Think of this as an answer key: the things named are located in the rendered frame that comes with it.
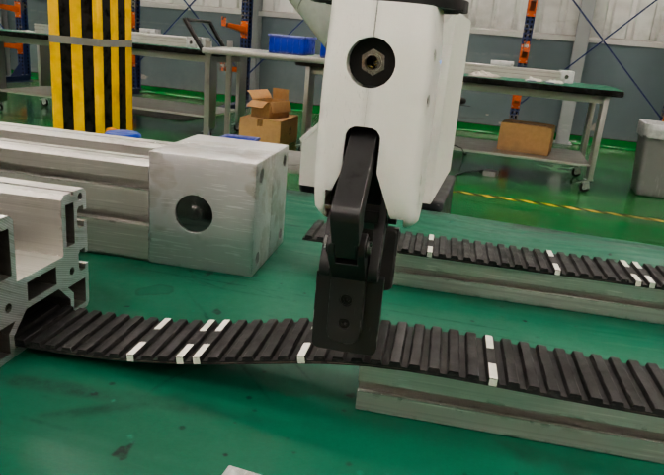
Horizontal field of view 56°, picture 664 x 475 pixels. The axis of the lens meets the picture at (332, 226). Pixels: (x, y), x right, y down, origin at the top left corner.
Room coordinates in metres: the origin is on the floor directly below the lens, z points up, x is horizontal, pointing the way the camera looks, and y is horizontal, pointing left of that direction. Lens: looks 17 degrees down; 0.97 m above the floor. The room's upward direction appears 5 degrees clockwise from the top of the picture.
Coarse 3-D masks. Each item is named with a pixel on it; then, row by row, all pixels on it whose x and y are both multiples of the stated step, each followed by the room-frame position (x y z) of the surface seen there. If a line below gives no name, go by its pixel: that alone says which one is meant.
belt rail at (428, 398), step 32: (384, 384) 0.29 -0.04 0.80; (416, 384) 0.29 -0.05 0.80; (448, 384) 0.29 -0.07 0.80; (480, 384) 0.29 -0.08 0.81; (416, 416) 0.29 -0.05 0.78; (448, 416) 0.29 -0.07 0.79; (480, 416) 0.29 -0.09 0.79; (512, 416) 0.28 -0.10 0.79; (544, 416) 0.29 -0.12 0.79; (576, 416) 0.28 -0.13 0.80; (608, 416) 0.28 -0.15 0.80; (640, 416) 0.27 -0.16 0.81; (608, 448) 0.28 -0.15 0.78; (640, 448) 0.27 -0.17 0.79
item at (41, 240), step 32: (0, 192) 0.38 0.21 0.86; (32, 192) 0.38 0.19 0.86; (64, 192) 0.38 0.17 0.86; (0, 224) 0.32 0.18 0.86; (32, 224) 0.37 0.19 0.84; (64, 224) 0.37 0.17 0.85; (0, 256) 0.32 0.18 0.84; (32, 256) 0.37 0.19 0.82; (64, 256) 0.37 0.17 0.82; (0, 288) 0.31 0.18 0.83; (32, 288) 0.35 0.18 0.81; (64, 288) 0.37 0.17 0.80; (0, 320) 0.31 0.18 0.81; (0, 352) 0.32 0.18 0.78
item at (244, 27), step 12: (132, 0) 8.52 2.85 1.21; (252, 0) 8.22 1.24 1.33; (132, 12) 8.52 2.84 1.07; (252, 12) 8.23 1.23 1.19; (132, 24) 8.52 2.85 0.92; (228, 24) 7.62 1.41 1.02; (240, 36) 8.12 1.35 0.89; (132, 60) 8.49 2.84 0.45; (132, 72) 8.53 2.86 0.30; (132, 84) 8.53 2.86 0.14
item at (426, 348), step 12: (420, 324) 0.33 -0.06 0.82; (420, 336) 0.32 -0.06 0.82; (432, 336) 0.32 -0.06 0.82; (444, 336) 0.33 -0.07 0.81; (408, 348) 0.31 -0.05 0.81; (420, 348) 0.30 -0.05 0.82; (432, 348) 0.31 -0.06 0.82; (444, 348) 0.31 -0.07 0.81; (408, 360) 0.29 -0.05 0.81; (420, 360) 0.29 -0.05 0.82; (432, 360) 0.29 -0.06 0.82; (420, 372) 0.29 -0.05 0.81; (432, 372) 0.28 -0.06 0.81
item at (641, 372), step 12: (636, 360) 0.32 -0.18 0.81; (636, 372) 0.30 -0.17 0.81; (648, 372) 0.31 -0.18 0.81; (660, 372) 0.30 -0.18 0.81; (636, 384) 0.29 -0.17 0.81; (648, 384) 0.29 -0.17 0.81; (660, 384) 0.29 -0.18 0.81; (648, 396) 0.28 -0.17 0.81; (660, 396) 0.28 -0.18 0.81; (648, 408) 0.27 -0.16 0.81; (660, 408) 0.27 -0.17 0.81
